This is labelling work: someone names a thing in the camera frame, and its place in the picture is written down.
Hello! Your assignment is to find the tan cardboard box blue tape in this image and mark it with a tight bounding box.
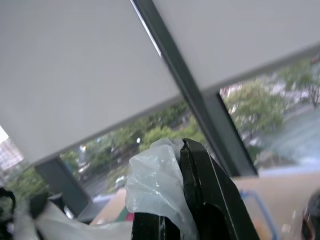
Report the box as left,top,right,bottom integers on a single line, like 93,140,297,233
89,172,320,240

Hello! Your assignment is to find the translucent white plastic bag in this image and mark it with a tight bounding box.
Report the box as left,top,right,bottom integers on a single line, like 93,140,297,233
12,137,201,240

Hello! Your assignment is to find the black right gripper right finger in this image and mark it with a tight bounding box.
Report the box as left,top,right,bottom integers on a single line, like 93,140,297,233
184,138,261,240

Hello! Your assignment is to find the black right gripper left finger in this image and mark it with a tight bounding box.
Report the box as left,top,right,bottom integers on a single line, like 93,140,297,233
132,138,206,240

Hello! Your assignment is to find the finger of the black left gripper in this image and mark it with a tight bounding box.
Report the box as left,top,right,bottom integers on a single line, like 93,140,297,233
28,191,50,219

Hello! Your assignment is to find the bystander in black clothing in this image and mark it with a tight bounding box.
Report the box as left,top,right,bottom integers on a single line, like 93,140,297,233
300,191,320,240

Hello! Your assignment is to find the dark grey window frame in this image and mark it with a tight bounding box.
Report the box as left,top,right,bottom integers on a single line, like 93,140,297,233
34,0,259,218

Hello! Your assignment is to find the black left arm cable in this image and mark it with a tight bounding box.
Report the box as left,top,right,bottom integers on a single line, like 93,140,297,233
0,187,17,226

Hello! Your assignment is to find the wide white roller blind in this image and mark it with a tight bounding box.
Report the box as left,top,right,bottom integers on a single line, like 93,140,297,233
0,0,182,167

